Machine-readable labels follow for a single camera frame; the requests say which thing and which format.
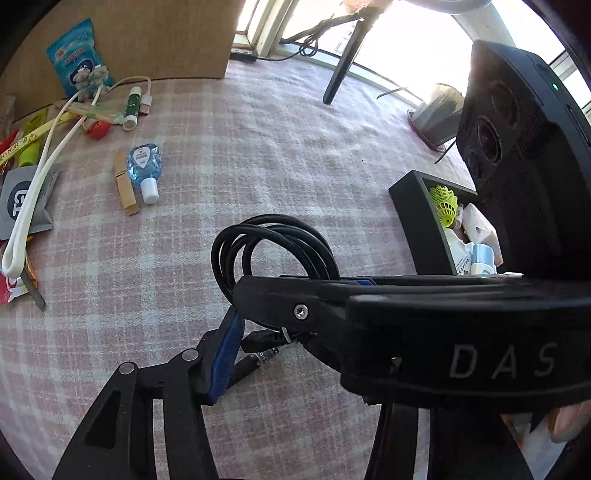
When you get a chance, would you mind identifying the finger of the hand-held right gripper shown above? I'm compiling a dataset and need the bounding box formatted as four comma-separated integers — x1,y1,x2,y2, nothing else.
278,272,526,296
232,275,354,344

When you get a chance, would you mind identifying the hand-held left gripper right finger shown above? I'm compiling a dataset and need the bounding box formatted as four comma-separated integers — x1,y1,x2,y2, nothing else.
362,394,532,480

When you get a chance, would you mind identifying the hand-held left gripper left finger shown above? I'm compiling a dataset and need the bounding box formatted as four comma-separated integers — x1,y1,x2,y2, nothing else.
53,307,245,480

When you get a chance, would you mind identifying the black storage box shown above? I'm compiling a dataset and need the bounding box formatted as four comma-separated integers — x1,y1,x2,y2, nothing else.
389,170,504,277

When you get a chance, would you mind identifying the black cable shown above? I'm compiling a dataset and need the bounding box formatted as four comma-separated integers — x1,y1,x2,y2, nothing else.
211,213,342,386

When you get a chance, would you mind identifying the blue hand sanitizer bottle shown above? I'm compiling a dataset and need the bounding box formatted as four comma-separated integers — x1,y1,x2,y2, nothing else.
126,144,163,205

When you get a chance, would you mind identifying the person's right hand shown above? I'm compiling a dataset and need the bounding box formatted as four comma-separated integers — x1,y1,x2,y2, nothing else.
549,400,591,444

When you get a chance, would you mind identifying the white printed pouch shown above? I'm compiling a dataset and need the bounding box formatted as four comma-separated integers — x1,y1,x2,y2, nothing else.
443,228,472,275

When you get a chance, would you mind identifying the white orange carton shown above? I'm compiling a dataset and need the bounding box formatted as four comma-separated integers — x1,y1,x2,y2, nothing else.
462,203,502,259

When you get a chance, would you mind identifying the white blue lotion bottle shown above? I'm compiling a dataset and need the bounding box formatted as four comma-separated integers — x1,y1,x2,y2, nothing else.
471,244,497,275

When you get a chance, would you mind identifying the yellow-green shuttlecock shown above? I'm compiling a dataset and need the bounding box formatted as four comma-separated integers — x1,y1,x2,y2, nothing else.
428,185,459,229

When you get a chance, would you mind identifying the potted spider plant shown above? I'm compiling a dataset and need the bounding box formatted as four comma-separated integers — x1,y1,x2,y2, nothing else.
409,83,465,153

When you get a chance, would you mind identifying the wooden clothespin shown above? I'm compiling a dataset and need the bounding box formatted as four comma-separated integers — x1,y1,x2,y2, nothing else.
113,152,140,217

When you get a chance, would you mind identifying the black tripod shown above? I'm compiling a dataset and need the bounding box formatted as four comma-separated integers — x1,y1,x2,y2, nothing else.
279,0,393,106

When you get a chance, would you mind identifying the red white snack packet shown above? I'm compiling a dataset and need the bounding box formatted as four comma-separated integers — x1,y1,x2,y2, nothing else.
0,272,28,305

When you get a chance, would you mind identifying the green lip balm tube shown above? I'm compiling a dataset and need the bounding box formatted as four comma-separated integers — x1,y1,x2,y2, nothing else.
122,85,141,131

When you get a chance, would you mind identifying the grey GT card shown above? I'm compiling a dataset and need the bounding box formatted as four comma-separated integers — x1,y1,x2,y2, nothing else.
0,166,61,241

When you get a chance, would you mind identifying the yellow-green tube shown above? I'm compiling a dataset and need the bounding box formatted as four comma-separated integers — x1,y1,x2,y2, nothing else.
16,108,49,168

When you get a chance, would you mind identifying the brown wooden board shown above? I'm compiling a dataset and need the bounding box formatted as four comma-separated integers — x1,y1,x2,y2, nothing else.
0,0,246,125

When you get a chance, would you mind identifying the blue wet wipes packet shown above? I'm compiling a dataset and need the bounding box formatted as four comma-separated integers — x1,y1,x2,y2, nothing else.
46,18,115,93

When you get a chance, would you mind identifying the ring light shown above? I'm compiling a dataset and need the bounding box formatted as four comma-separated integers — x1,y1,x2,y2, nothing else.
401,0,492,16

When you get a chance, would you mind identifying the thin white charging cable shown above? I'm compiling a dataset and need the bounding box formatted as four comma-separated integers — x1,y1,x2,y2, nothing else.
60,75,154,116

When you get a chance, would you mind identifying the thick white charging cable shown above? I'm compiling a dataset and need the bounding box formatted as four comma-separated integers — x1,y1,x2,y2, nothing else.
1,88,107,278

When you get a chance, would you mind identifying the grey plush keychain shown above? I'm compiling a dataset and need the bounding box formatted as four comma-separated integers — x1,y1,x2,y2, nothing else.
74,66,112,101

